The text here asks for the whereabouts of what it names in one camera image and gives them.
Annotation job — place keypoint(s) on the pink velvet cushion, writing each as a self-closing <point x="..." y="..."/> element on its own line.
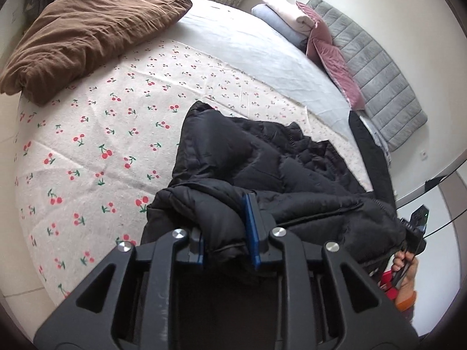
<point x="341" y="73"/>
<point x="317" y="29"/>

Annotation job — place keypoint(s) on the brown pillow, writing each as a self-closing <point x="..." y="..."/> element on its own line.
<point x="80" y="40"/>

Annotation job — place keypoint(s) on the folded light blue cloth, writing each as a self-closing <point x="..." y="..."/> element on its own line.
<point x="277" y="23"/>

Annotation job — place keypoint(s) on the black puffer jacket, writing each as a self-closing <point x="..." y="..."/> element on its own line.
<point x="284" y="175"/>

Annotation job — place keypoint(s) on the cherry print bed sheet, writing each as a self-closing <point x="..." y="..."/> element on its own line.
<point x="120" y="142"/>

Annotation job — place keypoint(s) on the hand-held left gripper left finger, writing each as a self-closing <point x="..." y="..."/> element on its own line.
<point x="200" y="251"/>

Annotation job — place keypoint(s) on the person's right forearm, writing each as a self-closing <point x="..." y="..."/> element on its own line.
<point x="406" y="300"/>

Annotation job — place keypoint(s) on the black cloth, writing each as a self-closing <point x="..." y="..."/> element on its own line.
<point x="375" y="160"/>

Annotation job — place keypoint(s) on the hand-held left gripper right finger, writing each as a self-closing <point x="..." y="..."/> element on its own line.
<point x="251" y="226"/>

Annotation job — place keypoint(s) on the grey padded headboard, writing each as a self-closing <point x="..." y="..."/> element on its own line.
<point x="375" y="69"/>

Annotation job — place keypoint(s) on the white wall socket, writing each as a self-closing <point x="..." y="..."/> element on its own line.
<point x="423" y="155"/>

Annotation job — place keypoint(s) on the folded cream cloth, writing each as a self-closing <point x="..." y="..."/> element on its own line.
<point x="288" y="12"/>

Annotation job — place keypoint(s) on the person's right hand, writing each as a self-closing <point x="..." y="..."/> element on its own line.
<point x="406" y="277"/>

